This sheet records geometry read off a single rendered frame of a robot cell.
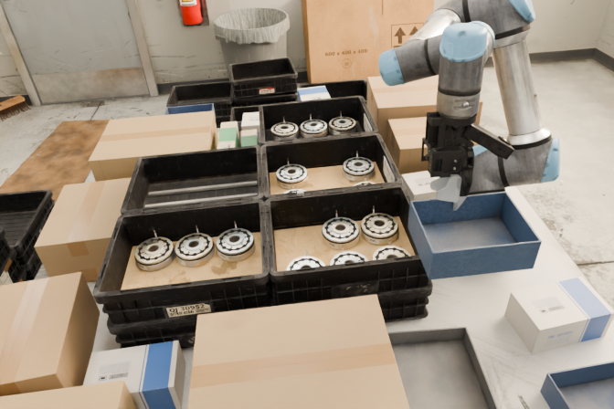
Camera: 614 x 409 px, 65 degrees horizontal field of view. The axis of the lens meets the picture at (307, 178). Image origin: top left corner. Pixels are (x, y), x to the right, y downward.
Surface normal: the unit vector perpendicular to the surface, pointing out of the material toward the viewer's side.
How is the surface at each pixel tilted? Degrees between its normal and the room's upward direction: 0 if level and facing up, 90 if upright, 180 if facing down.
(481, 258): 91
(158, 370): 0
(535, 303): 0
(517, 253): 91
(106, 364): 0
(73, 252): 90
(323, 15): 80
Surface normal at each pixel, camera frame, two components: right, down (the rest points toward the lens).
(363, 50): 0.07, 0.34
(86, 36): 0.08, 0.57
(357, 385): -0.05, -0.82
